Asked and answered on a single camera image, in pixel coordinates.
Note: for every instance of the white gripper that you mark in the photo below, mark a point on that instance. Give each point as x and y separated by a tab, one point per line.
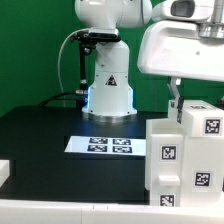
171	48

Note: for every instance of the white cabinet top block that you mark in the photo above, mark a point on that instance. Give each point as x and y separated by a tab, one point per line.
198	118

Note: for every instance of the white cabinet door panel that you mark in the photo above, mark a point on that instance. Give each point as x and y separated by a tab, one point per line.
165	169

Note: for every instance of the small white cabinet door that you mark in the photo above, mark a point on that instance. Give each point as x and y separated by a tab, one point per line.
202	171

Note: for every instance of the white cabinet box body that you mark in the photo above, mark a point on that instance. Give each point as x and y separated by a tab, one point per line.
161	126

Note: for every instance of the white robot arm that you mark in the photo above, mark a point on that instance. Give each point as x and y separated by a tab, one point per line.
110	98

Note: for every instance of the white paper with markers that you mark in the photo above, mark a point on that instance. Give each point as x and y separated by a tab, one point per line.
106	145

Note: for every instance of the black camera on stand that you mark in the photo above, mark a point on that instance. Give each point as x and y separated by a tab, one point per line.
88	39

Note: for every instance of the white left border rail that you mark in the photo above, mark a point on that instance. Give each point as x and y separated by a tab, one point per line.
4	171

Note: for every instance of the white border rail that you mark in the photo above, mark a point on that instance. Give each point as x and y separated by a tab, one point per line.
4	171
35	212

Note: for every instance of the white front border rail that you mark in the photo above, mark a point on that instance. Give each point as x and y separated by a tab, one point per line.
35	212

